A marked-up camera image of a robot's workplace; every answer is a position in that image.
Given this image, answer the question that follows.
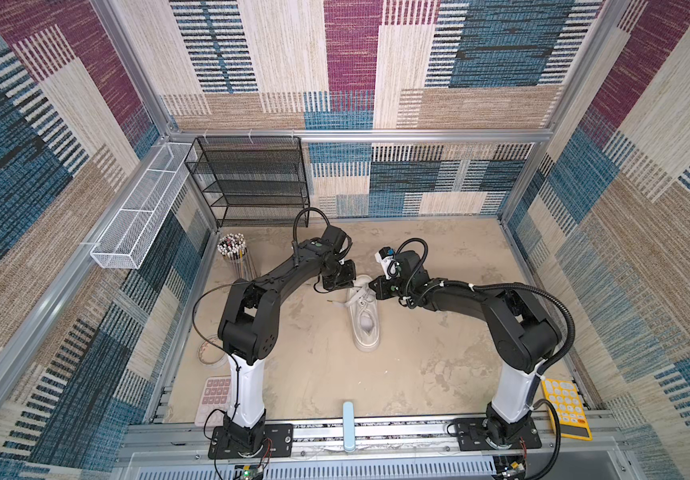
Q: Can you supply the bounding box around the white canvas sneaker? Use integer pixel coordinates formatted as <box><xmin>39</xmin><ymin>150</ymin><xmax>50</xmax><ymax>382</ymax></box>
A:
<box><xmin>344</xmin><ymin>275</ymin><xmax>380</xmax><ymax>352</ymax></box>

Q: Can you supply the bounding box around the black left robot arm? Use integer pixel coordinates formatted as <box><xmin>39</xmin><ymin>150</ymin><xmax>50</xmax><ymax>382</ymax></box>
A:
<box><xmin>218</xmin><ymin>225</ymin><xmax>356</xmax><ymax>451</ymax></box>

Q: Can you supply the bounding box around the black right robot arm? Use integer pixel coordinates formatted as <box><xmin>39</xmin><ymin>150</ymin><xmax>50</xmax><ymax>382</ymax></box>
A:
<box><xmin>369</xmin><ymin>247</ymin><xmax>562</xmax><ymax>448</ymax></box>

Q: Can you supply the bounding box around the clear tube of coloured pencils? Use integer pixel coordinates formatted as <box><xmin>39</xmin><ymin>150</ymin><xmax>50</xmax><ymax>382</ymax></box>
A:
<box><xmin>217</xmin><ymin>233</ymin><xmax>258</xmax><ymax>280</ymax></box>

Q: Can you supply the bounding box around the pink white flat device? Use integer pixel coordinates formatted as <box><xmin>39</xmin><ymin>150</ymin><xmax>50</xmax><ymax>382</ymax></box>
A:
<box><xmin>194</xmin><ymin>376</ymin><xmax>234</xmax><ymax>427</ymax></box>

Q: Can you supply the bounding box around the yellow calculator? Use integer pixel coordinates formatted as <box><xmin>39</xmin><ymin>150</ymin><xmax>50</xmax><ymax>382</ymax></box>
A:
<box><xmin>541</xmin><ymin>379</ymin><xmax>593</xmax><ymax>441</ymax></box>

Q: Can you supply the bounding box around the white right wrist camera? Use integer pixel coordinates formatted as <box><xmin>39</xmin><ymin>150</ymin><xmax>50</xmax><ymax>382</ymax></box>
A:
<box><xmin>375</xmin><ymin>246</ymin><xmax>400</xmax><ymax>279</ymax></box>

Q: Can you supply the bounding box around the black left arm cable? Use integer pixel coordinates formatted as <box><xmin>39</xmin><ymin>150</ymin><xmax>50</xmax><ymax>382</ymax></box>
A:
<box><xmin>292</xmin><ymin>206</ymin><xmax>333</xmax><ymax>259</ymax></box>

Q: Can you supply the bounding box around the black wire mesh shelf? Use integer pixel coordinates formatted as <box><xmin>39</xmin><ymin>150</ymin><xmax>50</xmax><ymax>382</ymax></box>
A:
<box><xmin>184</xmin><ymin>136</ymin><xmax>310</xmax><ymax>227</ymax></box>

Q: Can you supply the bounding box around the light blue handle bar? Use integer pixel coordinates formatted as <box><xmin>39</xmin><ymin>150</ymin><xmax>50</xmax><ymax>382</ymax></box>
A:
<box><xmin>342</xmin><ymin>401</ymin><xmax>356</xmax><ymax>453</ymax></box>

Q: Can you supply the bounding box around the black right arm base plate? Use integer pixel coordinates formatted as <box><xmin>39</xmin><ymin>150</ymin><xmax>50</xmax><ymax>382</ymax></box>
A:
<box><xmin>449</xmin><ymin>415</ymin><xmax>542</xmax><ymax>452</ymax></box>

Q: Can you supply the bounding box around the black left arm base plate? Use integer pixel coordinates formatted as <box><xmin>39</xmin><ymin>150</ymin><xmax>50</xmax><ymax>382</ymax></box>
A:
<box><xmin>207</xmin><ymin>423</ymin><xmax>294</xmax><ymax>460</ymax></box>

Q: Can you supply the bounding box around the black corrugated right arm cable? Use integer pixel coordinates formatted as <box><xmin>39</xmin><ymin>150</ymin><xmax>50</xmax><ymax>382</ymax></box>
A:
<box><xmin>395</xmin><ymin>237</ymin><xmax>577</xmax><ymax>379</ymax></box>

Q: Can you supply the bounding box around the white wire mesh basket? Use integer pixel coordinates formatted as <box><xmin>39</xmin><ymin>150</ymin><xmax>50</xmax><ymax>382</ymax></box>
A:
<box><xmin>90</xmin><ymin>143</ymin><xmax>190</xmax><ymax>270</ymax></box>

